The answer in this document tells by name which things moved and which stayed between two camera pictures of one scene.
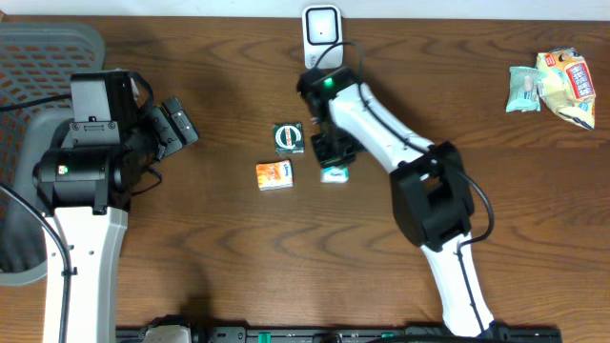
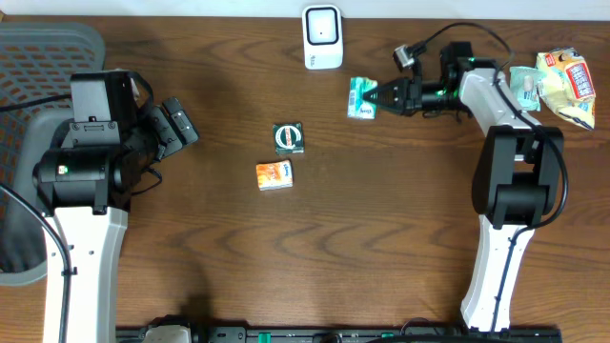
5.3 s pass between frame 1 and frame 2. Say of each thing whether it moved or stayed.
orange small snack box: stayed
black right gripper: moved
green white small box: moved
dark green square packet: stayed
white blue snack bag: stayed
